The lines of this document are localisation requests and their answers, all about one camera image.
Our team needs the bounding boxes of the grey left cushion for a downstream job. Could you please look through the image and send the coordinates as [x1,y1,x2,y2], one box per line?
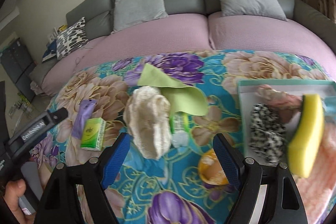
[113,0,168,33]

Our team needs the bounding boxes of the cream lace cloth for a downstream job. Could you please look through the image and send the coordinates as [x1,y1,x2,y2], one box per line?
[123,86,171,160]

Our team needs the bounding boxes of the pink sofa seat cover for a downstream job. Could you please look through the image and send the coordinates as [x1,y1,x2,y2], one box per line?
[29,12,335,96]

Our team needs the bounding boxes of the floral teal blanket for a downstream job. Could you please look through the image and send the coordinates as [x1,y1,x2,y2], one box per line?
[31,50,329,223]

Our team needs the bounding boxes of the black white patterned cushion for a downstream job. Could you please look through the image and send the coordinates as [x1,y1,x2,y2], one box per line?
[56,17,88,61]

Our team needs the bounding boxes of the purple wet wipes packet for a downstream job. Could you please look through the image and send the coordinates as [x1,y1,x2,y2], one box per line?
[71,99,97,139]

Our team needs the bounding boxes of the pink fluffy towel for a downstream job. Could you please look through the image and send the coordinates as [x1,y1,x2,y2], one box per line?
[296,123,335,223]

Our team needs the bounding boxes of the teal cardboard box tray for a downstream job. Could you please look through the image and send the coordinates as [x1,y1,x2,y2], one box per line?
[237,79,335,165]

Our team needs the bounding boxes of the person's left hand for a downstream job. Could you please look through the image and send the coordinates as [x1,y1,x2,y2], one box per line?
[4,179,35,224]

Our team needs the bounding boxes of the pink fluffy scrunchie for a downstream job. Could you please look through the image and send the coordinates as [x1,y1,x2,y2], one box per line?
[256,85,303,111]

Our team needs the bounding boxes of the yellow green scrub sponge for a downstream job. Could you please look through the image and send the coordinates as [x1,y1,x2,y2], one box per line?
[287,94,325,178]

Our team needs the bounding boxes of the dark cabinet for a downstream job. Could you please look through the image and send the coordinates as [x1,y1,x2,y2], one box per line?
[1,38,36,102]

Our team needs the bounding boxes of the blue cushion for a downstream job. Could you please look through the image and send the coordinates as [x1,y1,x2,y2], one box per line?
[42,39,57,63]

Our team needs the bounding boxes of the light green microfiber cloth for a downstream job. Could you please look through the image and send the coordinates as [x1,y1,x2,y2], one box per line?
[137,63,208,117]

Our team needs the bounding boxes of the green tissue pack with barcode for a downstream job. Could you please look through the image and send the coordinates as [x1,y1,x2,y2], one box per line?
[170,112,190,148]

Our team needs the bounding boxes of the small green tissue pack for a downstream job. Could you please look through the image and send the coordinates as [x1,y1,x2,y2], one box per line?
[80,118,106,151]

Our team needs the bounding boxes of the black white leopard scrunchie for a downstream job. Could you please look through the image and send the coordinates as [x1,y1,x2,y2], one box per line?
[249,103,286,164]

